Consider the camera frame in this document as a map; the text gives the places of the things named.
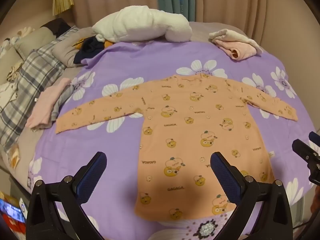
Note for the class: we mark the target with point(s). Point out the yellow fringed hanging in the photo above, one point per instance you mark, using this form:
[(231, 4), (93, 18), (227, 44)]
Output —
[(62, 1)]

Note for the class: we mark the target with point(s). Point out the orange printed long-sleeve shirt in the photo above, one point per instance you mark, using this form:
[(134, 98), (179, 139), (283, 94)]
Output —
[(185, 135)]

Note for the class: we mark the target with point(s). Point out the grey garment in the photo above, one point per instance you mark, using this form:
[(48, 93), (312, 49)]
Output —
[(62, 100)]

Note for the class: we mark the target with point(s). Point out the pale pink garment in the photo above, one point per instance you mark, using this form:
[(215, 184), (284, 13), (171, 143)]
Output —
[(47, 102)]

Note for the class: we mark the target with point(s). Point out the white fluffy blanket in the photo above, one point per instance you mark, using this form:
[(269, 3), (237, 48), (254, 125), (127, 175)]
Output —
[(140, 23)]

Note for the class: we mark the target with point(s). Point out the dark brown cloth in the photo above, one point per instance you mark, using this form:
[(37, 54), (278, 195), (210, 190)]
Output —
[(56, 26)]

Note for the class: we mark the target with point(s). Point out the beige pillow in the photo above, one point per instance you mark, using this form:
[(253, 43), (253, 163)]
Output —
[(32, 42)]

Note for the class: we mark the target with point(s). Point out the cream folded garment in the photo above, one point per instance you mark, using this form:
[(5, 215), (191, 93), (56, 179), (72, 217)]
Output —
[(230, 35)]

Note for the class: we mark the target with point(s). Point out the white patterned cloth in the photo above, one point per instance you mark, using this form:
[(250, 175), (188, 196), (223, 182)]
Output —
[(10, 87)]

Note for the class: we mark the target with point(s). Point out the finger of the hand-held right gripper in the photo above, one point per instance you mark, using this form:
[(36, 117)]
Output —
[(303, 151), (315, 140)]

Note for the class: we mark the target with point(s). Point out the pink folded garment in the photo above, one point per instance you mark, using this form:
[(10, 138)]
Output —
[(240, 50)]

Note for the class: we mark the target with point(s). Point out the grey pillow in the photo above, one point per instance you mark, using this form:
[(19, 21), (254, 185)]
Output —
[(66, 51)]

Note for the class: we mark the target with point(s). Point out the white plush toys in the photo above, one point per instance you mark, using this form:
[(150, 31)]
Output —
[(13, 40)]

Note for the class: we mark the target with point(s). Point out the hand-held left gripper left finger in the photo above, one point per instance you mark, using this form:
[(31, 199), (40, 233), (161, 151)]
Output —
[(93, 177)]

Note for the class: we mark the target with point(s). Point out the beige curtain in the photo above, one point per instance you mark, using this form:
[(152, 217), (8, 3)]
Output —
[(225, 0)]

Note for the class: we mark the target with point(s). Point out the orange cloth item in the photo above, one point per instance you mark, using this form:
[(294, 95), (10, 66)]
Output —
[(108, 44)]

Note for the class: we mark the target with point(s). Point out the purple floral bed sheet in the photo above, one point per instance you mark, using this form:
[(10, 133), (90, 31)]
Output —
[(107, 140)]

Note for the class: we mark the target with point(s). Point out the grey plaid blanket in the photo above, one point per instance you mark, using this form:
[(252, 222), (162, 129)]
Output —
[(30, 80)]

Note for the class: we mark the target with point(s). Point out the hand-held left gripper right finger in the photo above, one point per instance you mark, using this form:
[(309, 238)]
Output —
[(221, 173)]

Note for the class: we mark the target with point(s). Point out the navy clothing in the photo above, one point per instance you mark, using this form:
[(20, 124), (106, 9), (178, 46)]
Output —
[(88, 48)]

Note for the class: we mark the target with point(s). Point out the colourful box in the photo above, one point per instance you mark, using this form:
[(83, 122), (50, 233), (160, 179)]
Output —
[(11, 212)]

